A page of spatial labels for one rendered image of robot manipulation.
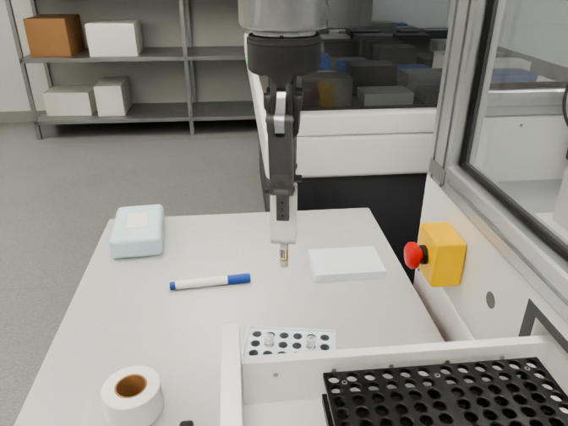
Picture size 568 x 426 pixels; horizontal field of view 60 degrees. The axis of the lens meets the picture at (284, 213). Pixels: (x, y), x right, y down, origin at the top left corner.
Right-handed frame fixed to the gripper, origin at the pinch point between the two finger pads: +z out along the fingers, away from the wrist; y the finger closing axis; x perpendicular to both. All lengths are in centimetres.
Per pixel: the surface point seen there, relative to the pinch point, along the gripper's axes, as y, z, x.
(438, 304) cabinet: 14.6, 23.3, -24.0
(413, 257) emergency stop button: 9.7, 11.4, -17.9
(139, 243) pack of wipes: 25.0, 20.3, 28.9
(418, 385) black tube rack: -16.4, 9.5, -14.2
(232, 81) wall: 383, 69, 76
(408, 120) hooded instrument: 60, 6, -24
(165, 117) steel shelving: 324, 86, 121
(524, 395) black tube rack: -16.9, 9.6, -23.9
